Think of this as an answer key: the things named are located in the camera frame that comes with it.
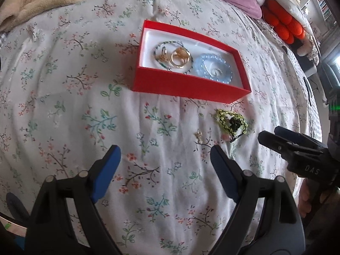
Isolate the gold ring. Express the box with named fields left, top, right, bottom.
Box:
left=170, top=50, right=187, bottom=67
left=177, top=48, right=192, bottom=68

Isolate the clear bead bracelet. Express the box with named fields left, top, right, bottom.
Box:
left=203, top=58, right=229, bottom=82

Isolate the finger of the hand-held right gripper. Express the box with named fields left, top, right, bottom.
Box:
left=257, top=130, right=323, bottom=165
left=274, top=126, right=328, bottom=150

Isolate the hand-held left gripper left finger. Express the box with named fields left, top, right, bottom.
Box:
left=24, top=145, right=122, bottom=255

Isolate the green bead bracelet black cord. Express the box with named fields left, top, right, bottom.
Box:
left=214, top=108, right=252, bottom=142

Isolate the small gold charm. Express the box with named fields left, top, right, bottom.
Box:
left=155, top=47, right=170, bottom=63

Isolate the red cardboard box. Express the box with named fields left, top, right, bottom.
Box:
left=132, top=19, right=252, bottom=104

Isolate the person's right hand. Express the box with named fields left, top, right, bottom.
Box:
left=297, top=178, right=319, bottom=219

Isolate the grey patterned blanket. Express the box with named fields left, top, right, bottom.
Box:
left=255, top=18, right=320, bottom=141

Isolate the bookshelf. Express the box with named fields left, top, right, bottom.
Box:
left=316, top=0, right=337, bottom=27

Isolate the floral bedsheet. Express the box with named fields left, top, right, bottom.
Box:
left=0, top=0, right=319, bottom=255

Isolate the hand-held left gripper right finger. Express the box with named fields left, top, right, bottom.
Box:
left=210, top=145, right=305, bottom=255

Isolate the blue bead bracelet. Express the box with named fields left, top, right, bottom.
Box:
left=192, top=53, right=234, bottom=84

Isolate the orange plush toy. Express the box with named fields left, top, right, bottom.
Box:
left=262, top=0, right=306, bottom=44

